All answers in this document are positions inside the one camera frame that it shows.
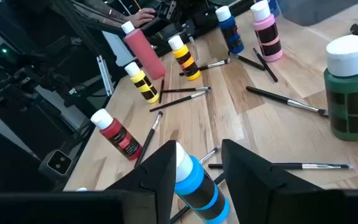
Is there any large blue paint bottle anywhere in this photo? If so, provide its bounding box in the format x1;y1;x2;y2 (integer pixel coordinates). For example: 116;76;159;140
267;0;282;18

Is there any person's hand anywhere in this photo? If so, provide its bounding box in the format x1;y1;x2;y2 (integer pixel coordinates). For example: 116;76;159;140
128;7;157;28

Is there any silver metal bracket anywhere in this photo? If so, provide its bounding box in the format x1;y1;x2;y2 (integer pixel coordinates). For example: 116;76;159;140
96;55;115;96

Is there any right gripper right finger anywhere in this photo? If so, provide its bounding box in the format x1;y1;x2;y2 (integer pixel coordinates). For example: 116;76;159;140
221;139;324;224

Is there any black aluminium table frame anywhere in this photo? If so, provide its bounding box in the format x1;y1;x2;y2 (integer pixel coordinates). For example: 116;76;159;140
50;0;127;103

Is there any dark green paint bottle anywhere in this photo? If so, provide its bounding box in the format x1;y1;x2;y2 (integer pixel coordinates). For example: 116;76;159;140
323;34;358;142

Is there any light blue paint bottle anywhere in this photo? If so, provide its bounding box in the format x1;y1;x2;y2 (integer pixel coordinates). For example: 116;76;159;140
175;141;231;224

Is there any small dark blue paint bottle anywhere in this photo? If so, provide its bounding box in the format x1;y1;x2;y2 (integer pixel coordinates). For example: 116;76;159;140
214;5;245;55

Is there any grey translucent plastic bin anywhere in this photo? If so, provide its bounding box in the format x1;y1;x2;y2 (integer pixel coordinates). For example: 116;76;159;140
277;0;358;27

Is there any small red paint bottle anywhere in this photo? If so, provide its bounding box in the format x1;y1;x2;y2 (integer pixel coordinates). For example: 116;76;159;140
90;108;144;162

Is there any large coral red paint bottle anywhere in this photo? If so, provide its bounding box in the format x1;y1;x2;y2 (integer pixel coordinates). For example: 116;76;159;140
121;20;167;81

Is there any small pink paint bottle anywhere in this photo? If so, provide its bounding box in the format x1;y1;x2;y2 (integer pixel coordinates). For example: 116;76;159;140
249;0;284;63

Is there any small grey stereo camera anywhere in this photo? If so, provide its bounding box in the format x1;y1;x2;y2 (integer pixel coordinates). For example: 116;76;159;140
38;149;74;181

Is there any deep yellow paint bottle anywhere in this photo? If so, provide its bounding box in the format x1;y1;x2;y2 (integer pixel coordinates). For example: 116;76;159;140
167;34;201;82

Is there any lemon yellow paint bottle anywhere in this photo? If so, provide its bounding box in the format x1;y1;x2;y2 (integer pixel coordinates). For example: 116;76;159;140
124;61;160;105

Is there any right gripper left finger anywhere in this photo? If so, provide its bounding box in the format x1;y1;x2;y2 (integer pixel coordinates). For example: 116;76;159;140
104;139;178;224

